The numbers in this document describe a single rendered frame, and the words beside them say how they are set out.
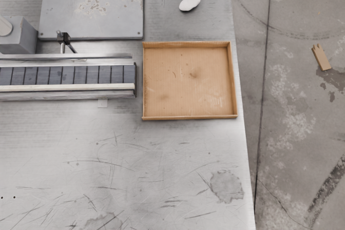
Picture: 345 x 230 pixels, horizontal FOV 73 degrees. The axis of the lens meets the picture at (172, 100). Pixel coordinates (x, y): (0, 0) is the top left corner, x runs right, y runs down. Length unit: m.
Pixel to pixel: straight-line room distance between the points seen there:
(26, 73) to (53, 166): 0.30
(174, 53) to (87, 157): 0.44
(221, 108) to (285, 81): 1.15
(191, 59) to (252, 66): 1.05
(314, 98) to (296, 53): 0.36
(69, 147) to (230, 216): 0.53
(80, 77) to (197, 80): 0.38
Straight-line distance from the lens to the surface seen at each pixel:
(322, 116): 1.94
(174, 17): 0.91
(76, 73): 0.80
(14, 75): 0.88
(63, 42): 0.76
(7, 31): 0.89
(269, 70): 1.87
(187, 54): 0.83
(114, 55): 0.70
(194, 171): 0.75
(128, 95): 0.75
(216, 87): 0.80
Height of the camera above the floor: 1.57
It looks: 75 degrees down
